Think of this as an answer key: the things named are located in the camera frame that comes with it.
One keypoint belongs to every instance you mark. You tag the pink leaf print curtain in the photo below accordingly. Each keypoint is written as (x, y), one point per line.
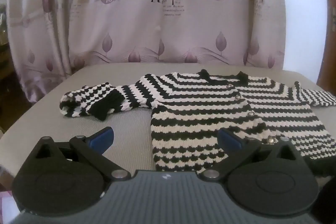
(157, 24)

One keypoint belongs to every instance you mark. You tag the brown wooden frame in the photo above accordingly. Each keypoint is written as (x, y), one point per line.
(326, 66)

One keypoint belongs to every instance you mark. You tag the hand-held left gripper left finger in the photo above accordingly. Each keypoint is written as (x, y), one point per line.
(101, 138)

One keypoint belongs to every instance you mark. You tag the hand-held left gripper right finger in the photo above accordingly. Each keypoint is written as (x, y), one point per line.
(228, 138)

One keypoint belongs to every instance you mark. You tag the black and white striped sweater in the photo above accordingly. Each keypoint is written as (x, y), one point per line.
(199, 113)

